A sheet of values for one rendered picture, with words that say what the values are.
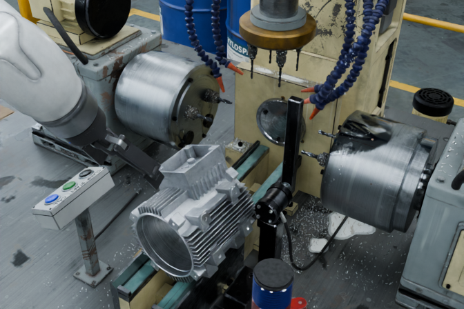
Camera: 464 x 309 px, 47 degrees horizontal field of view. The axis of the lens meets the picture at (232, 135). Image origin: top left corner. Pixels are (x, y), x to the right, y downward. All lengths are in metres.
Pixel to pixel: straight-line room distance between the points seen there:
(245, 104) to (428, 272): 0.65
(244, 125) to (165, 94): 0.28
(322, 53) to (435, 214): 0.56
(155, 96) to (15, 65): 0.73
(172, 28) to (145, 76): 2.02
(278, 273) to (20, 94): 0.44
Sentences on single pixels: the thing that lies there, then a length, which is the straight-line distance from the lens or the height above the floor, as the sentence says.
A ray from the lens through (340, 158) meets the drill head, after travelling 1.20.
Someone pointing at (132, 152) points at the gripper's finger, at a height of 1.30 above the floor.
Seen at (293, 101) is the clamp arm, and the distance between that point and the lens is 1.13.
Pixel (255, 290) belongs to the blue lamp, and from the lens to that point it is 0.82.
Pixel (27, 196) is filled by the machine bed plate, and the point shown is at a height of 0.80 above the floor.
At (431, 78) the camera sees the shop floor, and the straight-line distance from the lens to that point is 4.06.
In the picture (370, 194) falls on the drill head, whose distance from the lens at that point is 1.20.
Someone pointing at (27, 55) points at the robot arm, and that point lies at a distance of 0.73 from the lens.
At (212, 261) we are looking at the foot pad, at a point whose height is 1.00.
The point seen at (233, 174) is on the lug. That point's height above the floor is 1.10.
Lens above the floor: 1.83
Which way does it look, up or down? 35 degrees down
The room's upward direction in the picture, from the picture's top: 1 degrees clockwise
